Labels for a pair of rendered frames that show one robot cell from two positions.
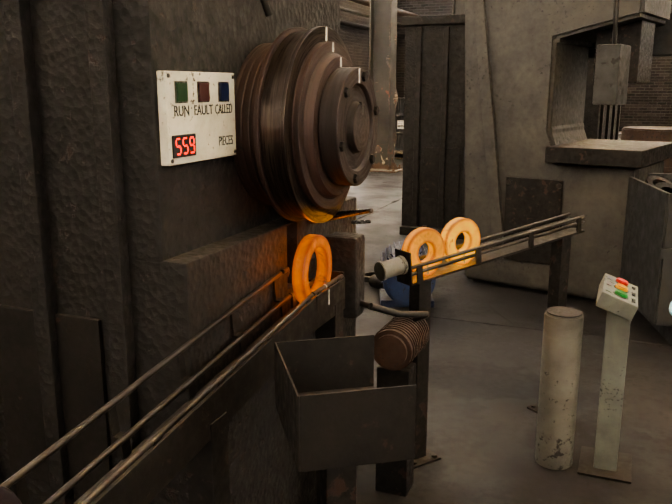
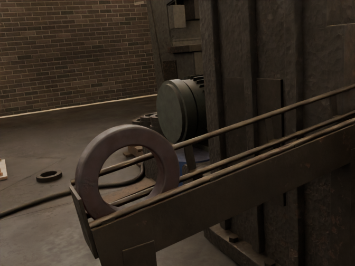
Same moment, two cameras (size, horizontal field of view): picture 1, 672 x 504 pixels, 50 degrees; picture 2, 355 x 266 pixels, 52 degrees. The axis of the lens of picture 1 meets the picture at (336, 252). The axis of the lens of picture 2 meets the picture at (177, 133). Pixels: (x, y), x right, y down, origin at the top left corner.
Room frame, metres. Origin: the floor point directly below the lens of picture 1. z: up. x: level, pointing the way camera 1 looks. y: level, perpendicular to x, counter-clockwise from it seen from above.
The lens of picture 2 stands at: (0.40, -0.01, 0.85)
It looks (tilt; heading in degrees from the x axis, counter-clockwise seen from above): 13 degrees down; 42
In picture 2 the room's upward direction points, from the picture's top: 5 degrees counter-clockwise
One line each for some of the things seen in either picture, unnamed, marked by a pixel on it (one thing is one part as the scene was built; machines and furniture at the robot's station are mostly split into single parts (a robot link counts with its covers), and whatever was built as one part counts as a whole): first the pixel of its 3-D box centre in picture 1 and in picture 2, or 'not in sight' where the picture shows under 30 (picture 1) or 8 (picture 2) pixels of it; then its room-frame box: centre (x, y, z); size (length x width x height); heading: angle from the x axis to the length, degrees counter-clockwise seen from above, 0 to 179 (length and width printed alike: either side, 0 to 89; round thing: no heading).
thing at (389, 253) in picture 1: (406, 271); not in sight; (4.04, -0.41, 0.17); 0.57 x 0.31 x 0.34; 178
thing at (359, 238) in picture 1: (343, 274); not in sight; (2.02, -0.02, 0.68); 0.11 x 0.08 x 0.24; 68
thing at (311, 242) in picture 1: (312, 269); not in sight; (1.80, 0.06, 0.75); 0.18 x 0.03 x 0.18; 157
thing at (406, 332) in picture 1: (399, 402); not in sight; (2.05, -0.20, 0.27); 0.22 x 0.13 x 0.53; 158
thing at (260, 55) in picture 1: (284, 125); not in sight; (1.83, 0.13, 1.12); 0.47 x 0.10 x 0.47; 158
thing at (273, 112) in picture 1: (314, 126); not in sight; (1.80, 0.05, 1.12); 0.47 x 0.06 x 0.47; 158
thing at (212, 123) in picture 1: (200, 116); not in sight; (1.52, 0.28, 1.15); 0.26 x 0.02 x 0.18; 158
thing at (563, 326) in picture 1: (558, 388); not in sight; (2.17, -0.72, 0.26); 0.12 x 0.12 x 0.52
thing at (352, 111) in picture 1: (351, 127); not in sight; (1.76, -0.04, 1.12); 0.28 x 0.06 x 0.28; 158
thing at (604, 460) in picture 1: (613, 377); not in sight; (2.15, -0.88, 0.31); 0.24 x 0.16 x 0.62; 158
